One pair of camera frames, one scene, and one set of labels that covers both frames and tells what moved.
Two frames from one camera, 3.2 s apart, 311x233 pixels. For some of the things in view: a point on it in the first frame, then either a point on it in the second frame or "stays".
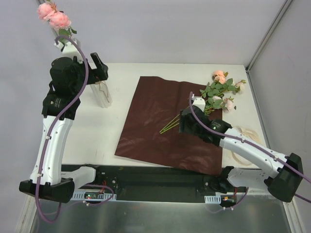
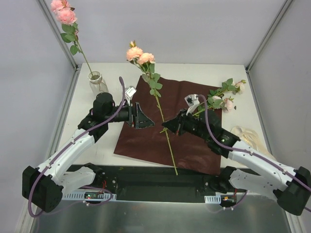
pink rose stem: [48, 11] → [66, 14]
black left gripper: [97, 72] → [132, 115]
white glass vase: [102, 91] stays
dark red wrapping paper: [156, 101] stays
